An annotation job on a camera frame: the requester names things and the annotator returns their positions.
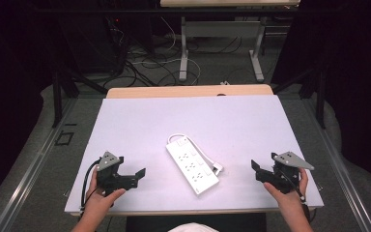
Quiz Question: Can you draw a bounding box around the white table mat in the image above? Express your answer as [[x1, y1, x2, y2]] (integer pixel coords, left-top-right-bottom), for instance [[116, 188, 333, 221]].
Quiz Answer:
[[64, 94, 325, 217]]

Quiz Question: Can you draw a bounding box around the white power strip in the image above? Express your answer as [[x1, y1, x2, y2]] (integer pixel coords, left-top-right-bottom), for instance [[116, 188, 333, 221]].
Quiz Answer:
[[165, 136, 221, 196]]

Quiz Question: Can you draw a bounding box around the person's left hand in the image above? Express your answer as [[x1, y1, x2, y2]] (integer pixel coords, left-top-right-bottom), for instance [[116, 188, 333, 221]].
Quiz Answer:
[[82, 167, 127, 223]]

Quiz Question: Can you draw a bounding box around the wooden table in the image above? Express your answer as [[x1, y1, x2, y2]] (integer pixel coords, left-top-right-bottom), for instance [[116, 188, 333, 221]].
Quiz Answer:
[[70, 83, 307, 218]]

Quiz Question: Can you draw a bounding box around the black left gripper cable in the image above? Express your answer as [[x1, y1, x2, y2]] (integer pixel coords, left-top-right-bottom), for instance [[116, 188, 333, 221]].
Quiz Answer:
[[80, 159, 102, 215]]

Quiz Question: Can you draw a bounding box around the white desk with metal legs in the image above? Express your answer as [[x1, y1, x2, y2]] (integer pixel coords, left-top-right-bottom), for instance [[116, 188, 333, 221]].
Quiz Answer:
[[159, 0, 301, 83]]

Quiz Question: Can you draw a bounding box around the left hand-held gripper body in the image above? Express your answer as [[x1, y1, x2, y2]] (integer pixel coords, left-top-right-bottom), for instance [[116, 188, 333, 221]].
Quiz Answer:
[[96, 151, 126, 196]]

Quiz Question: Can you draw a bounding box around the tangle of floor cables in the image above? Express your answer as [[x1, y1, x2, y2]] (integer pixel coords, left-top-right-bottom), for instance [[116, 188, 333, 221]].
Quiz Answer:
[[104, 15, 249, 89]]

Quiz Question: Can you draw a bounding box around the black metal stand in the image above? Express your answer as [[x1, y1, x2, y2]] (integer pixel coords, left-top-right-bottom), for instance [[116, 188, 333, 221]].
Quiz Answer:
[[50, 61, 109, 129], [271, 61, 331, 130]]

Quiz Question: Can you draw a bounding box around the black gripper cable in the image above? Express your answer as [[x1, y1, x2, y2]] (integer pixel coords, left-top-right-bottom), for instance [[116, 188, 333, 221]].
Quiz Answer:
[[80, 159, 102, 215], [278, 168, 312, 223]]

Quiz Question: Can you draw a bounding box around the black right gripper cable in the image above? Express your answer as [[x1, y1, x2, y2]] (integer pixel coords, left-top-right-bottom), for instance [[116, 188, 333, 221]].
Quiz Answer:
[[278, 168, 312, 223]]

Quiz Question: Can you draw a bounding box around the white power strip cord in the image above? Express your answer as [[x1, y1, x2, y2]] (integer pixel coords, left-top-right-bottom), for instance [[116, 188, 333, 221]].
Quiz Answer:
[[166, 132, 224, 177]]

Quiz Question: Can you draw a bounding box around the aluminium floor rail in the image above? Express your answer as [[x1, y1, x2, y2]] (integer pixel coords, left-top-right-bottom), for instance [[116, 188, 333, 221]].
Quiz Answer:
[[302, 98, 371, 232], [0, 98, 78, 232]]

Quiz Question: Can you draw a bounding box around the person's dark lap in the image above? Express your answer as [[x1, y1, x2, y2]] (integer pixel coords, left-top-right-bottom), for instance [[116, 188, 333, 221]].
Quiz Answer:
[[125, 212, 268, 232]]

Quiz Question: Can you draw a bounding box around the person's right hand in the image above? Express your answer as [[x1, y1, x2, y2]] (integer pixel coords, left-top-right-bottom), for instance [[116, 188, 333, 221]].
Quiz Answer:
[[263, 166, 310, 212]]

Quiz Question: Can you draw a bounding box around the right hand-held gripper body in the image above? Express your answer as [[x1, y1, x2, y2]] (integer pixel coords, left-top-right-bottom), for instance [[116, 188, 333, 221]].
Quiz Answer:
[[263, 151, 316, 195]]

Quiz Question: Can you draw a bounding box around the person's white shirt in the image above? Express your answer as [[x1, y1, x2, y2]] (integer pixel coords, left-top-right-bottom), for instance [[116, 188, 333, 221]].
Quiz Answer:
[[167, 221, 220, 232]]

